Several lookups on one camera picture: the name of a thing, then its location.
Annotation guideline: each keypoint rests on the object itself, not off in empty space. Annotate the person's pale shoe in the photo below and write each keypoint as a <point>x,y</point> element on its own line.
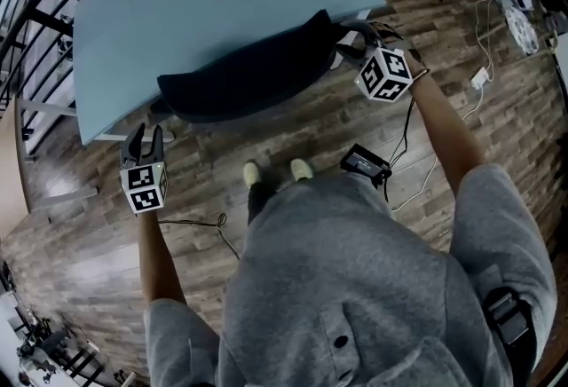
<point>302,168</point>
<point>252,172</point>

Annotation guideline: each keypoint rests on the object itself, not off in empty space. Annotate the round patterned side table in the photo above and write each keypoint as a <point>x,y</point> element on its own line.
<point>523,30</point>

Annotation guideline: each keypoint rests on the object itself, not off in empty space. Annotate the black office chair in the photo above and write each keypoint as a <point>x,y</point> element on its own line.
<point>244,83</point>

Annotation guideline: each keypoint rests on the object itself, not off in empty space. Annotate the black metal railing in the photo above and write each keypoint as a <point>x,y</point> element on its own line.
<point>51,17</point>

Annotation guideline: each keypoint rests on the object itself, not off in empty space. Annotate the person's left forearm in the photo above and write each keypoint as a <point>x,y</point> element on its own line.
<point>155,256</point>

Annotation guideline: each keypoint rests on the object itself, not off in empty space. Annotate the wooden table with white legs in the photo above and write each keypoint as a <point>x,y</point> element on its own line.
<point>11,181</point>

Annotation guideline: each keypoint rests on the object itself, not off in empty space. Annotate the black trousers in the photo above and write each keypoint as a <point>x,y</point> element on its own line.
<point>259,199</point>

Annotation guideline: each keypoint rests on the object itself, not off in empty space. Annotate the person's right forearm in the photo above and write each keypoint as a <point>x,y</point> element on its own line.
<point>448,132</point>

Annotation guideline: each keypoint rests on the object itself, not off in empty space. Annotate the white power adapter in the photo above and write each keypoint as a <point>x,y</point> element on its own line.
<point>481,79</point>

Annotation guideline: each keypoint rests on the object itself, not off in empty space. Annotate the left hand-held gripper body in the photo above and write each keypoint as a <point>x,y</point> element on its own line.
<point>144,185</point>

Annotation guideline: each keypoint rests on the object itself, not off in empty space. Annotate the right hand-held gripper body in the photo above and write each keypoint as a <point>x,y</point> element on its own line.
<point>386,74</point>

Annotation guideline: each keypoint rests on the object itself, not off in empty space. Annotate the person's right pale shoe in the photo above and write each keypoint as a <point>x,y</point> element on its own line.
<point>302,168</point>

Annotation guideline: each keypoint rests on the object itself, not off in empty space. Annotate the black device with screen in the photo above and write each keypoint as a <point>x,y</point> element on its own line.
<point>364,163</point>

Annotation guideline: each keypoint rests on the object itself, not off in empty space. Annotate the grey sweatshirt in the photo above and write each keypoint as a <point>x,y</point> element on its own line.
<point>333,278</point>

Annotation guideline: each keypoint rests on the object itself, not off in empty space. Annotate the person's left pale shoe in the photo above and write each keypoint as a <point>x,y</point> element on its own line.
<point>252,172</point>

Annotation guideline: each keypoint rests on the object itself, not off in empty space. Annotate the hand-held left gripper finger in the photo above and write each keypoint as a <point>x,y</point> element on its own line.
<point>156,152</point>
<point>132,150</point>

